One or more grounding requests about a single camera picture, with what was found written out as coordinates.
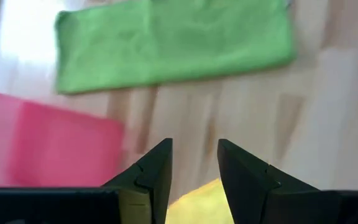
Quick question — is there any pink plastic basket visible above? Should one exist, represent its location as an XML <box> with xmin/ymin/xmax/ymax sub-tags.
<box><xmin>0</xmin><ymin>90</ymin><xmax>126</xmax><ymax>190</ymax></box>

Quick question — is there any green microfiber towel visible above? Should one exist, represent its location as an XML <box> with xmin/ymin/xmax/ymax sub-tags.
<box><xmin>54</xmin><ymin>0</ymin><xmax>298</xmax><ymax>95</ymax></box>

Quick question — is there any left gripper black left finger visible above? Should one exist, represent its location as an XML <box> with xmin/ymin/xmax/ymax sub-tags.
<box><xmin>101</xmin><ymin>138</ymin><xmax>174</xmax><ymax>224</ymax></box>

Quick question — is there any yellow microfiber towel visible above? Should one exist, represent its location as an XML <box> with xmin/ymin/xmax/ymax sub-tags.
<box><xmin>165</xmin><ymin>177</ymin><xmax>236</xmax><ymax>224</ymax></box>

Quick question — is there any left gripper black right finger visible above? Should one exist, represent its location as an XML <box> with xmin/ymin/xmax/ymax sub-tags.
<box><xmin>218</xmin><ymin>139</ymin><xmax>326</xmax><ymax>224</ymax></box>

